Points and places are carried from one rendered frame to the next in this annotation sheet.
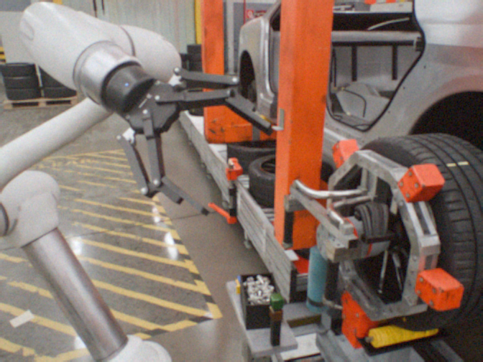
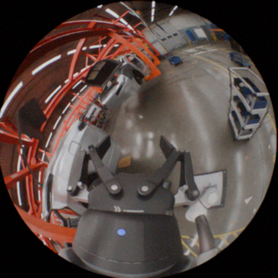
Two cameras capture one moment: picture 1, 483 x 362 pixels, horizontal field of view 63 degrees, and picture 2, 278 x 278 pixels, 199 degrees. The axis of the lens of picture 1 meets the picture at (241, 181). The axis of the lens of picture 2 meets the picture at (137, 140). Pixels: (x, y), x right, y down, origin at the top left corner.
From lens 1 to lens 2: 0.53 m
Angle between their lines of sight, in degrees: 85
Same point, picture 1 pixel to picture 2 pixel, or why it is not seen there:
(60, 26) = not seen: outside the picture
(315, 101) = not seen: hidden behind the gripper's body
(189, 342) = not seen: hidden behind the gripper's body
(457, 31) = (63, 196)
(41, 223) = (207, 253)
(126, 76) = (98, 244)
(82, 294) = (203, 230)
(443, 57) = (69, 200)
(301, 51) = (73, 234)
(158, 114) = (134, 183)
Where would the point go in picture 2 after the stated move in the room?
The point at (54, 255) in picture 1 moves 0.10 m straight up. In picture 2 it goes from (207, 243) to (206, 253)
